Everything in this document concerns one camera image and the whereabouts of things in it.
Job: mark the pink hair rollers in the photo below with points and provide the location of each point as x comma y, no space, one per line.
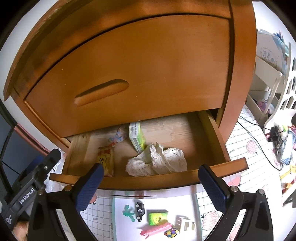
156,229

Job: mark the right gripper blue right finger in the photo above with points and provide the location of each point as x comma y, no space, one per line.
215,187

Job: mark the green rubber figure toy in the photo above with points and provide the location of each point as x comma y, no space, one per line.
128,213

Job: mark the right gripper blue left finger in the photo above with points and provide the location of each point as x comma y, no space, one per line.
85,188

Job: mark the upper wooden drawer front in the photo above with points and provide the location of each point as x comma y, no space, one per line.
147,69

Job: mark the open lower wooden drawer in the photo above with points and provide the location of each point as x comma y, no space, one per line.
196,134

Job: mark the white teal-rimmed tray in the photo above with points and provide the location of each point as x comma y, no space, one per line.
168,214

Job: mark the person's left hand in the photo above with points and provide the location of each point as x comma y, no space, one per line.
20,230

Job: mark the green tissue pack on tray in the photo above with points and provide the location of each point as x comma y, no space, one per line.
156,217

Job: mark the pale blue pink wrapper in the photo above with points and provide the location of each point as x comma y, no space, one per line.
121,134

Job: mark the green tissue pack in drawer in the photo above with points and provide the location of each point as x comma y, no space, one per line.
136,136

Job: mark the white shelf unit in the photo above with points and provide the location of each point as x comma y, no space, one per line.
271,67

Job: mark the white plastic clip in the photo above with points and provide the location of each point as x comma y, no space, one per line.
185,224

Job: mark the clutter pile on floor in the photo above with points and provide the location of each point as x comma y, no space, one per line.
283,140

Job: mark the white carved furniture panel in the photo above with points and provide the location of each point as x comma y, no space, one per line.
285,108

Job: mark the black toy car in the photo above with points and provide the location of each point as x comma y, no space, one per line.
140,211

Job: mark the wooden nightstand cabinet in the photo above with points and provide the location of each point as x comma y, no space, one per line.
68,25

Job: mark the yellow snack packet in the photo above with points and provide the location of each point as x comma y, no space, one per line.
105,157

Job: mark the white crumpled cloth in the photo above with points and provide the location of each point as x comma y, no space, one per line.
155,160

